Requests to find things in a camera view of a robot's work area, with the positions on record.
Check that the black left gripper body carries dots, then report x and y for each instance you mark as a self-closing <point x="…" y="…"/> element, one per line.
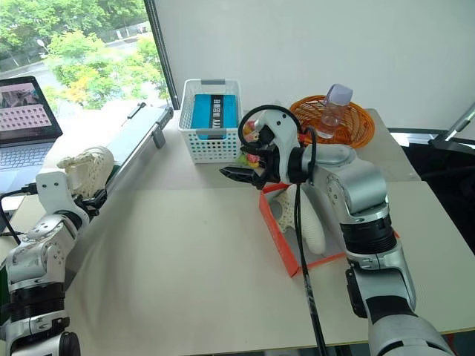
<point x="87" y="205"/>

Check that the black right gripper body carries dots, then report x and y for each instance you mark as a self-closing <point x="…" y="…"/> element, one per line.
<point x="270" y="163"/>

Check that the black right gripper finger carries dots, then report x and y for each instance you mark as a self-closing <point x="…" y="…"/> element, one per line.
<point x="262" y="180"/>
<point x="239" y="173"/>

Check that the white perforated shoe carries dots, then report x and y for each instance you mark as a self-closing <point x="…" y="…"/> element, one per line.
<point x="92" y="167"/>
<point x="310" y="226"/>

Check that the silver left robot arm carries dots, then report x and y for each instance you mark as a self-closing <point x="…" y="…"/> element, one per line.
<point x="35" y="256"/>

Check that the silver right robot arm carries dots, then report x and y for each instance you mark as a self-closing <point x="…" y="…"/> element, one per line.
<point x="365" y="193"/>

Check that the orange cardboard shoebox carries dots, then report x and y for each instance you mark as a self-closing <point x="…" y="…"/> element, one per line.
<point x="278" y="237"/>

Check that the colourful snack packet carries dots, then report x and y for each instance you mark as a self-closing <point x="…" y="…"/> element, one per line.
<point x="249" y="159"/>

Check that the white plastic perforated basket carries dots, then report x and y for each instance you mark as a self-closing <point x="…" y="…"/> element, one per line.
<point x="208" y="148"/>

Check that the blue box with black stripe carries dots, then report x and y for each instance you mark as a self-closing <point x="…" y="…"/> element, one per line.
<point x="204" y="115"/>

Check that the clear bottle with purple cap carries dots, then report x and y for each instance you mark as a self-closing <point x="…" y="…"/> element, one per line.
<point x="332" y="111"/>

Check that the orange wicker basket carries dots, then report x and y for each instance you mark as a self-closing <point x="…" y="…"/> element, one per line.
<point x="356" y="122"/>

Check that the grey open laptop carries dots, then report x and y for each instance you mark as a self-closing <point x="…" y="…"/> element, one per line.
<point x="22" y="111"/>

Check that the black curved furniture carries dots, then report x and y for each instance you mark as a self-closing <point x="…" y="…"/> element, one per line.
<point x="452" y="178"/>

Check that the silver metal bar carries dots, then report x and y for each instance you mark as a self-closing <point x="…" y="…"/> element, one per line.
<point x="458" y="124"/>

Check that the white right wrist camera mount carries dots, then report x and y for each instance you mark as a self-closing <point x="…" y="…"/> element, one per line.
<point x="284" y="128"/>

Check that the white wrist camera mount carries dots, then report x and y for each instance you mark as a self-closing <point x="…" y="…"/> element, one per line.
<point x="52" y="187"/>
<point x="284" y="128"/>

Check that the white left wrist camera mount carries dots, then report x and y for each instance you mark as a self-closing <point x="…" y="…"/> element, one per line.
<point x="52" y="187"/>

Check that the silver conveyor belt frame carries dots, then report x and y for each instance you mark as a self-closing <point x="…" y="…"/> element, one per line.
<point x="143" y="146"/>

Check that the black window frame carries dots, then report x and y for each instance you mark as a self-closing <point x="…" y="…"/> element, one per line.
<point x="160" y="48"/>

